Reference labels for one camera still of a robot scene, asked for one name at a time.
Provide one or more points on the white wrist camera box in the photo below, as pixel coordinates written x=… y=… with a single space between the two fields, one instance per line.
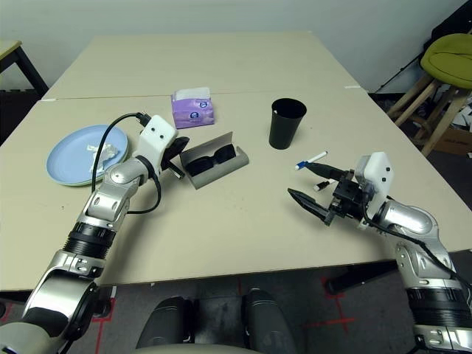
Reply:
x=378 y=177
x=155 y=136

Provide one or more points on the grey glasses case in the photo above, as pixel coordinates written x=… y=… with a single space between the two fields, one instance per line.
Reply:
x=214 y=173

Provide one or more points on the grey left robot leg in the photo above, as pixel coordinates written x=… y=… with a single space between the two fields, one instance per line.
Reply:
x=166 y=321

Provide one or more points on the black plastic cup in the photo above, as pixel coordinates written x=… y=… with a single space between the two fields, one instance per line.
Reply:
x=284 y=125

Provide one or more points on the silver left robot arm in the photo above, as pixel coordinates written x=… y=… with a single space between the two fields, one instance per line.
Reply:
x=110 y=195

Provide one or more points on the black table foot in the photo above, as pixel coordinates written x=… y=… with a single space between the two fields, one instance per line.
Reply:
x=361 y=276
x=105 y=302

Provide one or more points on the black hanging jacket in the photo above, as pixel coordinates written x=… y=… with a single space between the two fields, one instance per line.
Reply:
x=453 y=18

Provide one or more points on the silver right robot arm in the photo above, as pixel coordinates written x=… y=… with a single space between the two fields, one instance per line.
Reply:
x=409 y=217

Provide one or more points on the blue plate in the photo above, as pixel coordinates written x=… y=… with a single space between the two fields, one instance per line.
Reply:
x=70 y=158

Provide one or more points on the yellow-green chair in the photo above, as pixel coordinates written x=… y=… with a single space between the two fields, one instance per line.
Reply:
x=450 y=59

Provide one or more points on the purple tissue pack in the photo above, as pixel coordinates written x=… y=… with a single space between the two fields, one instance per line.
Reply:
x=191 y=110

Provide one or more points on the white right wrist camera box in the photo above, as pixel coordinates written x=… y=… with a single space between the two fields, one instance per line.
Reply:
x=378 y=177

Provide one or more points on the beige side table black legs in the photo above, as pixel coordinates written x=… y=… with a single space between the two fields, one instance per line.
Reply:
x=14 y=55

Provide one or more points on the black tripod rod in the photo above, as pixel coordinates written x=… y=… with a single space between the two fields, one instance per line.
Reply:
x=400 y=70

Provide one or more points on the grey robot leg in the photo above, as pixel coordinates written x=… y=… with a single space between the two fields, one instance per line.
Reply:
x=269 y=321
x=166 y=321

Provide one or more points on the black foam floor mat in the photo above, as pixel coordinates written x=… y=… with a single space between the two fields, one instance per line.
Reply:
x=14 y=110

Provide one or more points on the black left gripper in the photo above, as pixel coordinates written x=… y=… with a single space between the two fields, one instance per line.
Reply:
x=166 y=156

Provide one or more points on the grey right robot leg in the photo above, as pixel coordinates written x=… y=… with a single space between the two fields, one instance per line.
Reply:
x=269 y=321

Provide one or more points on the white marker black cap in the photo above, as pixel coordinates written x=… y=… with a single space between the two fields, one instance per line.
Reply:
x=322 y=185

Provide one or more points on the wooden stool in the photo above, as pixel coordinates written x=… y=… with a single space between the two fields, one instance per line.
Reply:
x=435 y=110

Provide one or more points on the brown cardboard box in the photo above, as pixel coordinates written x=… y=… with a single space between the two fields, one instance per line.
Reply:
x=455 y=142

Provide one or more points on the black sunglasses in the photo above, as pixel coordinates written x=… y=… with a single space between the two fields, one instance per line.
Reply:
x=204 y=162

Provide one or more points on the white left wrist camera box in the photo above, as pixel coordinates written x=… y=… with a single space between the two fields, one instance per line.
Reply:
x=155 y=136

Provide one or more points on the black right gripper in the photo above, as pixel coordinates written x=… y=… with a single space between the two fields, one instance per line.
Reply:
x=346 y=195

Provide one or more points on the white marker blue cap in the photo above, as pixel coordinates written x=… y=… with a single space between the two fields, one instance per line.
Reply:
x=313 y=159

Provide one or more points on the white tissue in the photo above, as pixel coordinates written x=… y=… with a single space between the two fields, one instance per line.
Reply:
x=107 y=151

